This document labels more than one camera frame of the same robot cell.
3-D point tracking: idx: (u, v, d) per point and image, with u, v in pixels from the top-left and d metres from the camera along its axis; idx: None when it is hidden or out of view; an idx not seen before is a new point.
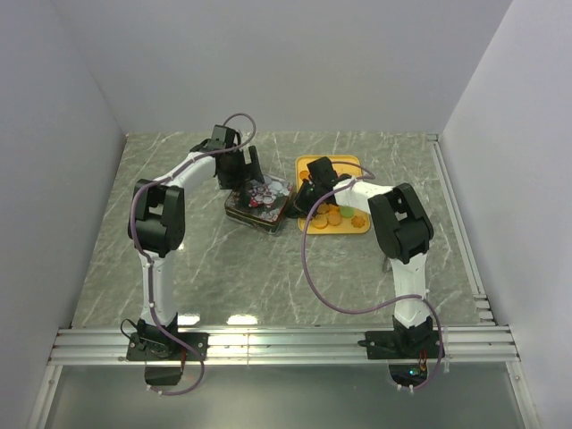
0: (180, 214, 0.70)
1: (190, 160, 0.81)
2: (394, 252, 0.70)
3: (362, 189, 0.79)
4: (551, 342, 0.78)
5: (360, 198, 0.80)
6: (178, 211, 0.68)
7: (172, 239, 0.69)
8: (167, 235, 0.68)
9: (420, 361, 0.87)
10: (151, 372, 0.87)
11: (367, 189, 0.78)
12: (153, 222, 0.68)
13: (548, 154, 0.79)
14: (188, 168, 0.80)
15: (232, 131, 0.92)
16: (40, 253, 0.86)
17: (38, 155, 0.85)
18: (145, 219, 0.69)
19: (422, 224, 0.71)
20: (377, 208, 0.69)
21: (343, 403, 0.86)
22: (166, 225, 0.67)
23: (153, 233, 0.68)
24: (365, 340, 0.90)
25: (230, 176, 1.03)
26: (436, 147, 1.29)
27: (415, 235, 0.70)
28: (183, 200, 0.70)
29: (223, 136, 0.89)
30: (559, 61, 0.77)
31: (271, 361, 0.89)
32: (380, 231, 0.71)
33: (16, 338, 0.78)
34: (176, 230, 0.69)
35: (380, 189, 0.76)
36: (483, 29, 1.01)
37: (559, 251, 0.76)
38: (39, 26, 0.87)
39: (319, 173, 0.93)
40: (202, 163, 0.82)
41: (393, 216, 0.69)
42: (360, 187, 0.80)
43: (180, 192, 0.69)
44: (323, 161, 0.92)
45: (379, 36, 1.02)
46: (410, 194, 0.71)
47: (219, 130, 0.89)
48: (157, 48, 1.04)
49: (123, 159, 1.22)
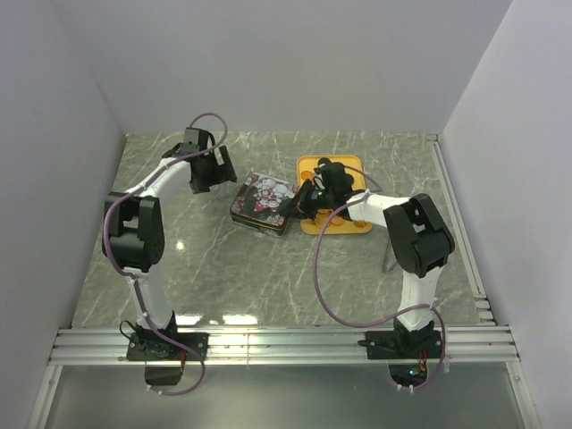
0: (156, 225, 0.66)
1: (165, 165, 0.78)
2: (413, 264, 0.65)
3: (379, 204, 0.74)
4: (551, 343, 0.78)
5: (374, 213, 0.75)
6: (152, 224, 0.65)
7: (151, 251, 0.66)
8: (147, 248, 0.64)
9: (420, 360, 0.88)
10: (152, 372, 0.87)
11: (382, 202, 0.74)
12: (128, 237, 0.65)
13: (549, 155, 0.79)
14: (163, 174, 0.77)
15: (206, 135, 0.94)
16: (40, 254, 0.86)
17: (38, 155, 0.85)
18: (119, 234, 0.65)
19: (441, 236, 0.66)
20: (393, 219, 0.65)
21: (343, 403, 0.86)
22: (144, 238, 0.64)
23: (130, 248, 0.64)
24: (365, 340, 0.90)
25: (204, 180, 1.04)
26: (436, 147, 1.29)
27: (433, 248, 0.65)
28: (159, 211, 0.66)
29: (197, 138, 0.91)
30: (558, 63, 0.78)
31: (271, 361, 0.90)
32: (396, 243, 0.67)
33: (16, 337, 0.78)
34: (155, 241, 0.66)
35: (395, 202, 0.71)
36: (483, 29, 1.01)
37: (559, 253, 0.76)
38: (39, 27, 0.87)
39: (332, 181, 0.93)
40: (176, 168, 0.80)
41: (410, 226, 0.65)
42: (375, 201, 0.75)
43: (156, 203, 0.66)
44: (335, 169, 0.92)
45: (378, 36, 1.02)
46: (428, 205, 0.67)
47: (193, 133, 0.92)
48: (157, 48, 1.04)
49: (123, 159, 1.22)
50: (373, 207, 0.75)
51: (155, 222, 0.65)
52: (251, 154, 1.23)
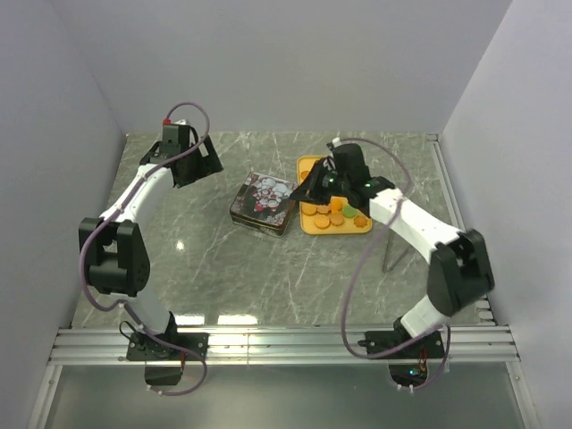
0: (138, 249, 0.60)
1: (143, 177, 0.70)
2: (448, 304, 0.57)
3: (416, 224, 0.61)
4: (551, 344, 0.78)
5: (418, 239, 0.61)
6: (132, 252, 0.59)
7: (136, 277, 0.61)
8: (130, 273, 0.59)
9: (419, 360, 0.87)
10: (151, 372, 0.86)
11: (422, 223, 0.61)
12: (109, 265, 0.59)
13: (549, 155, 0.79)
14: (142, 187, 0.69)
15: (187, 129, 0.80)
16: (40, 254, 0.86)
17: (38, 155, 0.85)
18: (98, 263, 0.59)
19: (483, 279, 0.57)
20: (444, 264, 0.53)
21: (343, 403, 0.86)
22: (126, 265, 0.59)
23: (111, 276, 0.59)
24: (365, 340, 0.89)
25: (189, 180, 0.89)
26: (436, 147, 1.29)
27: (471, 292, 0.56)
28: (139, 235, 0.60)
29: (177, 136, 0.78)
30: (558, 63, 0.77)
31: (271, 361, 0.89)
32: (433, 282, 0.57)
33: (16, 337, 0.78)
34: (138, 265, 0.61)
35: (440, 235, 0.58)
36: (483, 28, 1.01)
37: (559, 253, 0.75)
38: (39, 27, 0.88)
39: (349, 164, 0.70)
40: (155, 177, 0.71)
41: (458, 270, 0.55)
42: (412, 219, 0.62)
43: (135, 228, 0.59)
44: (355, 153, 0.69)
45: (379, 36, 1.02)
46: (482, 248, 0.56)
47: (172, 129, 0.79)
48: (157, 49, 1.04)
49: (123, 159, 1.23)
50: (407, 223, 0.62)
51: (136, 248, 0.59)
52: (251, 154, 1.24)
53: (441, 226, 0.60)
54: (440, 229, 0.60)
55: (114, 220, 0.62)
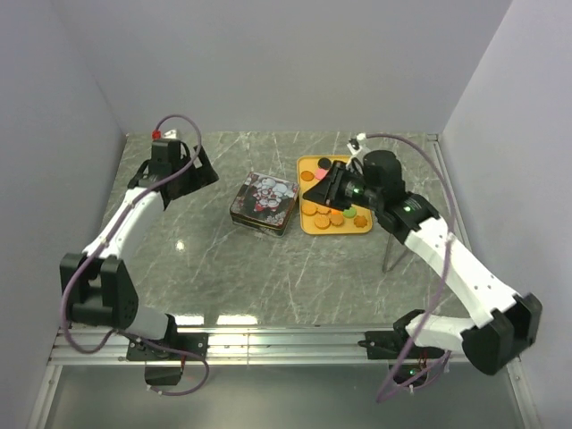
0: (124, 286, 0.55)
1: (130, 204, 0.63)
2: (488, 368, 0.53)
3: (469, 279, 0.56)
4: (550, 344, 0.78)
5: (470, 295, 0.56)
6: (118, 289, 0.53)
7: (122, 315, 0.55)
8: (116, 312, 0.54)
9: (419, 360, 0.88)
10: (151, 372, 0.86)
11: (475, 279, 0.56)
12: (93, 304, 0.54)
13: (549, 155, 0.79)
14: (130, 215, 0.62)
15: (177, 144, 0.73)
16: (40, 255, 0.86)
17: (37, 155, 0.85)
18: (82, 301, 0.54)
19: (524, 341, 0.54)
20: (500, 338, 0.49)
21: (343, 402, 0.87)
22: (112, 303, 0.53)
23: (96, 315, 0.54)
24: (365, 340, 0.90)
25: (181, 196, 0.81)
26: (436, 147, 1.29)
27: (511, 355, 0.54)
28: (125, 269, 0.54)
29: (167, 155, 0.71)
30: (558, 63, 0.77)
31: (271, 361, 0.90)
32: (477, 345, 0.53)
33: (16, 338, 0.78)
34: (124, 301, 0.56)
35: (495, 298, 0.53)
36: (483, 28, 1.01)
37: (560, 253, 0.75)
38: (38, 27, 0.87)
39: (383, 180, 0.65)
40: (145, 204, 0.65)
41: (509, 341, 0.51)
42: (466, 271, 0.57)
43: (121, 262, 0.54)
44: (393, 167, 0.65)
45: (379, 36, 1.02)
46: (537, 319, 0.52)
47: (159, 147, 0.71)
48: (156, 48, 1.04)
49: (123, 159, 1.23)
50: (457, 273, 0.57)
51: (122, 284, 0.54)
52: (251, 154, 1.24)
53: (499, 286, 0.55)
54: (495, 289, 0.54)
55: (98, 255, 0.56)
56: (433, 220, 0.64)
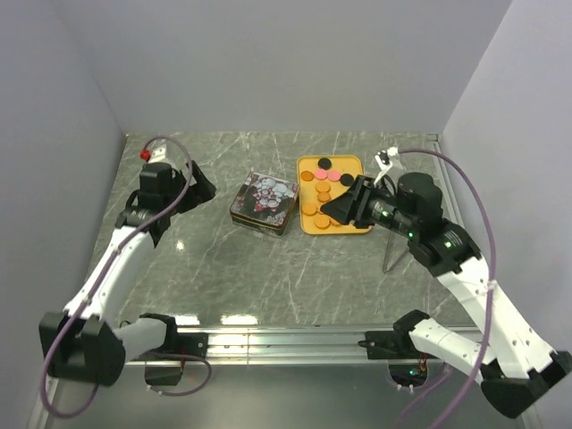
0: (109, 345, 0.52)
1: (115, 250, 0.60)
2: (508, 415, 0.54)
3: (508, 332, 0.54)
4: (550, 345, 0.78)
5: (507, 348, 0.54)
6: (102, 352, 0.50)
7: (109, 374, 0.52)
8: (101, 373, 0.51)
9: (419, 361, 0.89)
10: (151, 372, 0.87)
11: (515, 332, 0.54)
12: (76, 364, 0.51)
13: (549, 155, 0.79)
14: (114, 264, 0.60)
15: (166, 174, 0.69)
16: (40, 255, 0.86)
17: (37, 155, 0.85)
18: (65, 360, 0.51)
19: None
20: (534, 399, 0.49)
21: (342, 403, 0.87)
22: (96, 365, 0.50)
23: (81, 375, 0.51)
24: (365, 340, 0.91)
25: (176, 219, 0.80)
26: (436, 147, 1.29)
27: None
28: (109, 329, 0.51)
29: (155, 187, 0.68)
30: (558, 64, 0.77)
31: (271, 361, 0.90)
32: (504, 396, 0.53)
33: (16, 338, 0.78)
34: (110, 360, 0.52)
35: (534, 357, 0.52)
36: (483, 28, 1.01)
37: (560, 254, 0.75)
38: (39, 28, 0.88)
39: (421, 210, 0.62)
40: (131, 248, 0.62)
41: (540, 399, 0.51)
42: (506, 323, 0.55)
43: (104, 323, 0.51)
44: (434, 197, 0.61)
45: (379, 36, 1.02)
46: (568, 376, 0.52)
47: (148, 180, 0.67)
48: (156, 49, 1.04)
49: (123, 159, 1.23)
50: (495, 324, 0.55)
51: (107, 347, 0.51)
52: (251, 154, 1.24)
53: (537, 342, 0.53)
54: (533, 345, 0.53)
55: (80, 315, 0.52)
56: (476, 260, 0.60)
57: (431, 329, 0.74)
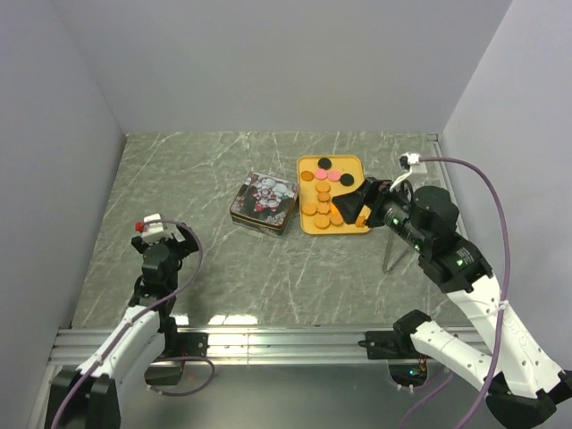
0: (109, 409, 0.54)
1: (129, 323, 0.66)
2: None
3: (519, 353, 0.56)
4: (550, 346, 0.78)
5: (515, 366, 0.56)
6: (104, 413, 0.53)
7: None
8: None
9: (419, 361, 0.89)
10: (151, 372, 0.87)
11: (525, 352, 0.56)
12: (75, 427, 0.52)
13: (549, 156, 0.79)
14: (125, 335, 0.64)
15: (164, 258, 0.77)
16: (40, 255, 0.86)
17: (38, 155, 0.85)
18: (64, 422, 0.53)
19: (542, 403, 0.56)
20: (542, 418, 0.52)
21: (342, 402, 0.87)
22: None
23: None
24: (365, 340, 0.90)
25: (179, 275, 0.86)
26: (436, 147, 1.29)
27: None
28: (114, 391, 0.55)
29: (158, 273, 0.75)
30: (558, 64, 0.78)
31: (272, 361, 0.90)
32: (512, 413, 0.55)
33: (17, 338, 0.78)
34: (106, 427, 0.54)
35: (542, 377, 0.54)
36: (484, 29, 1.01)
37: (562, 254, 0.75)
38: (39, 28, 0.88)
39: (435, 227, 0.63)
40: (141, 323, 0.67)
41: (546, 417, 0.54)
42: (516, 344, 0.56)
43: (112, 382, 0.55)
44: (447, 211, 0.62)
45: (379, 36, 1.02)
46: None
47: (149, 269, 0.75)
48: (157, 49, 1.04)
49: (123, 159, 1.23)
50: (506, 344, 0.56)
51: (106, 408, 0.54)
52: (251, 154, 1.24)
53: (544, 361, 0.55)
54: (542, 365, 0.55)
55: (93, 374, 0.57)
56: (486, 278, 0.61)
57: (433, 332, 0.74)
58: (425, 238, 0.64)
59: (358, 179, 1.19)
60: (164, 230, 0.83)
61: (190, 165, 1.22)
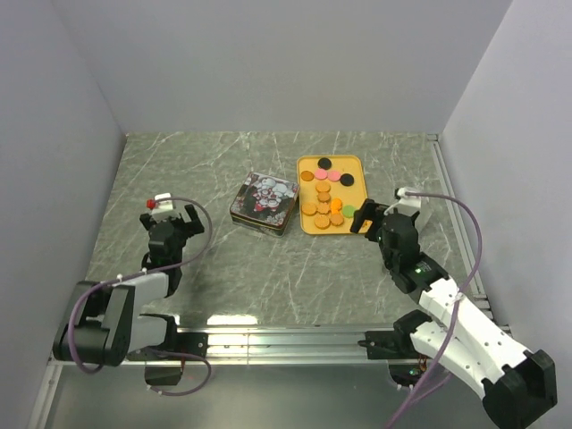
0: (127, 316, 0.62)
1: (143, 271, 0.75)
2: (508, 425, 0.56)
3: (480, 336, 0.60)
4: (550, 346, 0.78)
5: (481, 353, 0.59)
6: (123, 314, 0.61)
7: (114, 349, 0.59)
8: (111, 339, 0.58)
9: (419, 360, 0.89)
10: (151, 371, 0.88)
11: (486, 336, 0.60)
12: (91, 329, 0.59)
13: (550, 156, 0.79)
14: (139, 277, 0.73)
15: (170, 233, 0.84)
16: (40, 254, 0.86)
17: (38, 155, 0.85)
18: (79, 324, 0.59)
19: (545, 399, 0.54)
20: (513, 393, 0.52)
21: (342, 403, 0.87)
22: (110, 328, 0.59)
23: (91, 341, 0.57)
24: (365, 340, 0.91)
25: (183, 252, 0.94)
26: (436, 147, 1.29)
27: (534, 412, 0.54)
28: (131, 301, 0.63)
29: (164, 247, 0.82)
30: (558, 64, 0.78)
31: (271, 361, 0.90)
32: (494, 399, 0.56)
33: (17, 338, 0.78)
34: (121, 334, 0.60)
35: (505, 354, 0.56)
36: (484, 29, 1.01)
37: (564, 254, 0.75)
38: (40, 29, 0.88)
39: (399, 246, 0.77)
40: (155, 276, 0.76)
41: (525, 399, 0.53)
42: (475, 328, 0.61)
43: (130, 291, 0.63)
44: (407, 232, 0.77)
45: (379, 36, 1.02)
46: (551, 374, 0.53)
47: (156, 245, 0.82)
48: (157, 49, 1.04)
49: (123, 159, 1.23)
50: (467, 331, 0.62)
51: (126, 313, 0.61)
52: (251, 154, 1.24)
53: (508, 341, 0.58)
54: (505, 346, 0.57)
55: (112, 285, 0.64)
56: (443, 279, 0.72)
57: (434, 332, 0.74)
58: (394, 255, 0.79)
59: (358, 179, 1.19)
60: (173, 209, 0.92)
61: (190, 165, 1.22)
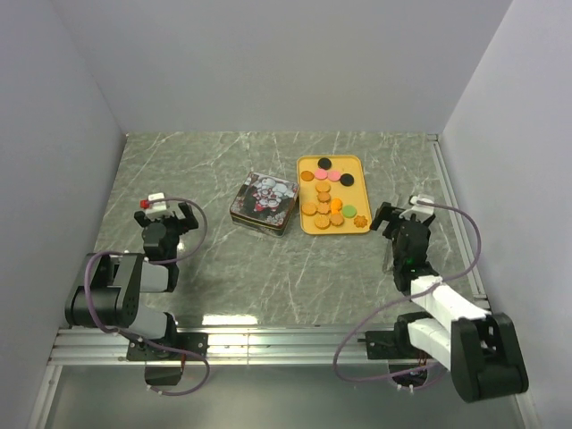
0: (136, 281, 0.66)
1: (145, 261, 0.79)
2: (467, 394, 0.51)
3: (446, 304, 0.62)
4: (550, 346, 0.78)
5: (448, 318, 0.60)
6: (134, 276, 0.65)
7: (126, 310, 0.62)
8: (125, 296, 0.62)
9: (419, 360, 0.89)
10: (151, 372, 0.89)
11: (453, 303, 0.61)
12: (105, 291, 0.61)
13: (550, 155, 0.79)
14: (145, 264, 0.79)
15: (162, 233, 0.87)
16: (39, 254, 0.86)
17: (37, 154, 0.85)
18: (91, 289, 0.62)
19: (511, 369, 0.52)
20: (463, 334, 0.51)
21: (342, 403, 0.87)
22: (121, 287, 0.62)
23: (105, 301, 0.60)
24: (365, 339, 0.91)
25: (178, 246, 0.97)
26: (436, 147, 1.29)
27: (497, 380, 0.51)
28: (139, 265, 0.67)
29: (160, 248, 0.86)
30: (558, 63, 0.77)
31: (271, 361, 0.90)
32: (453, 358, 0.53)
33: (16, 338, 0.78)
34: (131, 298, 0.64)
35: (466, 311, 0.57)
36: (484, 29, 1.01)
37: (563, 254, 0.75)
38: (40, 29, 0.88)
39: (409, 249, 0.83)
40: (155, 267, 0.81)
41: (481, 351, 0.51)
42: (444, 298, 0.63)
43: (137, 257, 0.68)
44: (420, 239, 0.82)
45: (379, 35, 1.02)
46: (509, 333, 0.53)
47: (152, 248, 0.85)
48: (156, 49, 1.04)
49: (123, 159, 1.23)
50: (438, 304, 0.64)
51: (135, 277, 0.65)
52: (251, 154, 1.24)
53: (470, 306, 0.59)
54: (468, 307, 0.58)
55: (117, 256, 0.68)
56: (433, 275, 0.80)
57: (426, 323, 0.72)
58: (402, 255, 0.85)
59: (358, 179, 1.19)
60: (166, 209, 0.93)
61: (190, 165, 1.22)
